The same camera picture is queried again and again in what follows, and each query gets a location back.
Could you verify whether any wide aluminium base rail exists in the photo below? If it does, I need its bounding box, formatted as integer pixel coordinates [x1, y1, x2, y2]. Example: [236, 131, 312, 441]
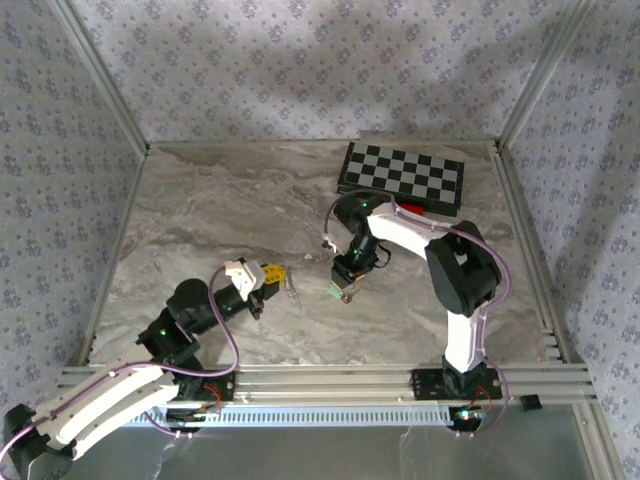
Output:
[58, 363, 599, 404]

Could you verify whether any black and grey chessboard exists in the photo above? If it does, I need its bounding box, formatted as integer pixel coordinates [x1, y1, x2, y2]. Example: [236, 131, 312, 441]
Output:
[335, 141, 465, 219]

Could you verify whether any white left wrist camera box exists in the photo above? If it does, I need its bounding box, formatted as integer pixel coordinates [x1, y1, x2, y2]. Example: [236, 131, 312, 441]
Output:
[222, 257, 267, 302]

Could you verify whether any white slotted cable duct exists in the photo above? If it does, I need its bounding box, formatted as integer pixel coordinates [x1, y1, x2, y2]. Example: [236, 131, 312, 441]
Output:
[102, 402, 459, 429]

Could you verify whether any aluminium frame post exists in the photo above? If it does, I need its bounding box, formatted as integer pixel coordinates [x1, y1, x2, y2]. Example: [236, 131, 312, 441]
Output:
[494, 0, 599, 149]

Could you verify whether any grey metal sheet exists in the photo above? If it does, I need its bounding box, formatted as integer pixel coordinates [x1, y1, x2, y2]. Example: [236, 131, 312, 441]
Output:
[47, 422, 609, 480]

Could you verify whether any key with green head cover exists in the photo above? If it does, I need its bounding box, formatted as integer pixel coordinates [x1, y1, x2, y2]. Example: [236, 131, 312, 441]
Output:
[326, 281, 359, 305]

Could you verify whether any aluminium frame rail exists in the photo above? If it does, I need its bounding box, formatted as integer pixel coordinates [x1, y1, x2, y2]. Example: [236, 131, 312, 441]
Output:
[69, 147, 151, 369]
[147, 138, 501, 150]
[492, 142, 569, 364]

